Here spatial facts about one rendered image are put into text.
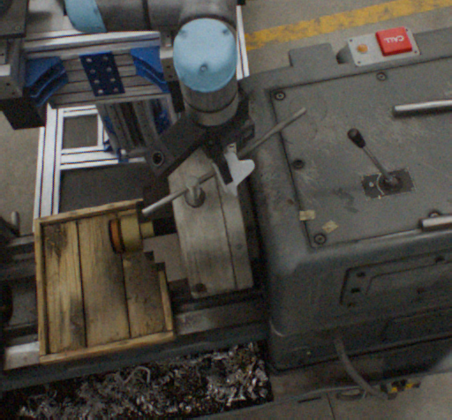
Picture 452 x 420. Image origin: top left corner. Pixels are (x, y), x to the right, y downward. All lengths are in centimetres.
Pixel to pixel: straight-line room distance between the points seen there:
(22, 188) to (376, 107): 184
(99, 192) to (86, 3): 164
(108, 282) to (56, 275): 13
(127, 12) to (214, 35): 13
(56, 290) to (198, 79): 90
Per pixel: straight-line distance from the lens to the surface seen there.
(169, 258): 129
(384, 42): 137
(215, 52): 76
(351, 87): 130
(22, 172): 285
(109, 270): 155
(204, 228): 119
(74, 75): 180
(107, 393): 178
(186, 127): 92
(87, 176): 249
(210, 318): 149
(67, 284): 156
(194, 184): 111
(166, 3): 84
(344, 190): 118
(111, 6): 85
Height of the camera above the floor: 228
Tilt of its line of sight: 61 degrees down
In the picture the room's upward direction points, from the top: 8 degrees counter-clockwise
